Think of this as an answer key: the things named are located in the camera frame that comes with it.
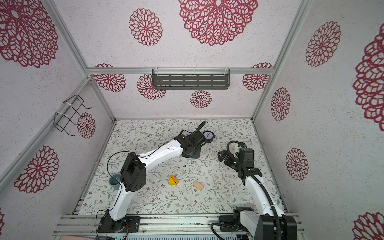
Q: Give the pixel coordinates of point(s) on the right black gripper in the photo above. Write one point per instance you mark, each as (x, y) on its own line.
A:
(225, 154)

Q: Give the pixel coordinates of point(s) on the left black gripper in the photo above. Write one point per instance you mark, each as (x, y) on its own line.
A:
(197, 156)

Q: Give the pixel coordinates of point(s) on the natural wood rectangular block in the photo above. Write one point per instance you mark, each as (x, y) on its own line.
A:
(198, 185)

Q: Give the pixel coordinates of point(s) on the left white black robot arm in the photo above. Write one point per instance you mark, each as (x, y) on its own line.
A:
(134, 174)

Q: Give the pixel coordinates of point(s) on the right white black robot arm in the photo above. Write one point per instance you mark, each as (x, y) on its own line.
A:
(261, 198)

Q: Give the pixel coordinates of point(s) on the yellow orange triangle block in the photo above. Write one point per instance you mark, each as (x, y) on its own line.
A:
(173, 181)

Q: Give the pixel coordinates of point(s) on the black round pressure gauge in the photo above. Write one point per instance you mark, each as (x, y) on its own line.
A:
(209, 136)

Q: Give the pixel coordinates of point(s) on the teal ceramic cup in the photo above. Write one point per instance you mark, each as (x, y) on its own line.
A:
(114, 181)

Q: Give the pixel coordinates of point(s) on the grey slotted wall shelf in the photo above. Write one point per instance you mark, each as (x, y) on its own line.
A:
(191, 79)

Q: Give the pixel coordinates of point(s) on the black wire wall basket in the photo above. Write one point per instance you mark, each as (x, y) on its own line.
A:
(66, 116)

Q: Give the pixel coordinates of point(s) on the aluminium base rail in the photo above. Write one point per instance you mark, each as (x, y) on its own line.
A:
(155, 227)

